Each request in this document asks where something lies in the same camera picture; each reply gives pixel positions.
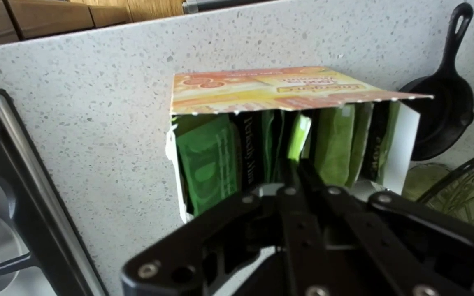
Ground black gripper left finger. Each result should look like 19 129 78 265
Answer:
121 157 333 296

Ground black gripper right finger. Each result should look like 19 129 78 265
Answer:
300 159 474 296

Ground dark black sachet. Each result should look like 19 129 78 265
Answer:
360 101 402 185
234 111 267 195

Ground large green printed sachet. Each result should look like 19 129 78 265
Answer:
175 116 246 218

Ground orange sachet box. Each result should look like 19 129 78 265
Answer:
165 65 437 224

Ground green glass bowl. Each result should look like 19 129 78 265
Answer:
402 162 452 203

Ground patterned glass plate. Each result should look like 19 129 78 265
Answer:
417 145 474 237

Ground black cast iron skillet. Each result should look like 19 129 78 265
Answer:
397 2 474 163

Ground stainless steel gas stove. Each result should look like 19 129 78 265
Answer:
0 70 111 296

